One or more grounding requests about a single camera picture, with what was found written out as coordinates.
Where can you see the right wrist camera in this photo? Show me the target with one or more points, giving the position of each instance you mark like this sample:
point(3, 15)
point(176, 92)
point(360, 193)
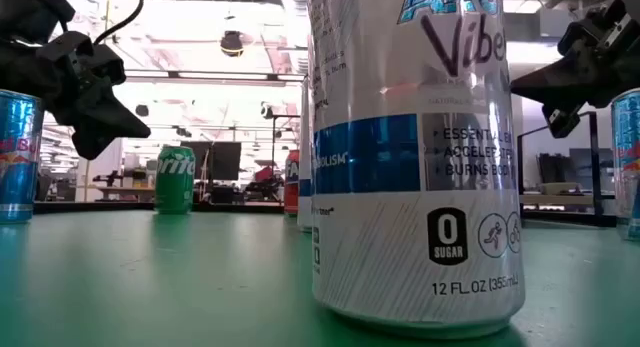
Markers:
point(595, 27)

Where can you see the red Fanta can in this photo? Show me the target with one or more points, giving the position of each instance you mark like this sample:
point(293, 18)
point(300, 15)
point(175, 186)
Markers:
point(292, 187)

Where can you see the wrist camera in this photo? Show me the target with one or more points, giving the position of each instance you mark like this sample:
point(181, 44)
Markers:
point(595, 27)
point(107, 64)

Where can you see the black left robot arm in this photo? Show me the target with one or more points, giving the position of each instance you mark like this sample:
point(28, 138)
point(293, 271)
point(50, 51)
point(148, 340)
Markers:
point(30, 12)

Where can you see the black monitor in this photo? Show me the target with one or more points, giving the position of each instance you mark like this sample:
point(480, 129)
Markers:
point(226, 161)
point(202, 159)

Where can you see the wooden shelf board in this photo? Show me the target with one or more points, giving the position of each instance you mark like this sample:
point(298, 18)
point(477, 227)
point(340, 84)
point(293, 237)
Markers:
point(550, 199)

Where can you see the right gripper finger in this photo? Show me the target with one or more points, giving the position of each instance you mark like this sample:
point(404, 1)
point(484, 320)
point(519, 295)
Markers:
point(560, 84)

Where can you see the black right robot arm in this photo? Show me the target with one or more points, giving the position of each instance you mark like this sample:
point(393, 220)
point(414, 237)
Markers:
point(632, 62)

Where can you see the black table frame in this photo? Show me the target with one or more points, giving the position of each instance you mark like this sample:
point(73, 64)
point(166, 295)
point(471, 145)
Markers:
point(100, 207)

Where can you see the long ceiling light strip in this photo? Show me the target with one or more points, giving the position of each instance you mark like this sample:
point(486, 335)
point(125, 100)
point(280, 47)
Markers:
point(220, 75)

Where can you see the wooden tray platform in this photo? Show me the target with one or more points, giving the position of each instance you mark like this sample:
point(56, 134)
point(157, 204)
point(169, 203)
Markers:
point(595, 162)

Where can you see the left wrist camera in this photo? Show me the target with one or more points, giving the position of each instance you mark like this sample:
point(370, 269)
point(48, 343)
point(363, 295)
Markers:
point(107, 64)

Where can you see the green Sprite can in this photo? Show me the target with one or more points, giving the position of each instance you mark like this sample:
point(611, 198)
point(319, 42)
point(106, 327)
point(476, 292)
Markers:
point(175, 187)

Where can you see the black ceiling dome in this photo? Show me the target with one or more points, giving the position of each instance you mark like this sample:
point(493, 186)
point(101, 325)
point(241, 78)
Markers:
point(266, 111)
point(231, 44)
point(142, 110)

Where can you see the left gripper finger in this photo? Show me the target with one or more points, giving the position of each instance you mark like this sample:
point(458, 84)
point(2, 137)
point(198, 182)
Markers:
point(107, 117)

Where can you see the green table mat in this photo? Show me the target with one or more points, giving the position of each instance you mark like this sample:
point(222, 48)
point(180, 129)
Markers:
point(150, 287)

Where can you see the wooden desk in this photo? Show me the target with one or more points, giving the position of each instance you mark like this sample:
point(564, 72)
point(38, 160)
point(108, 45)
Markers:
point(125, 191)

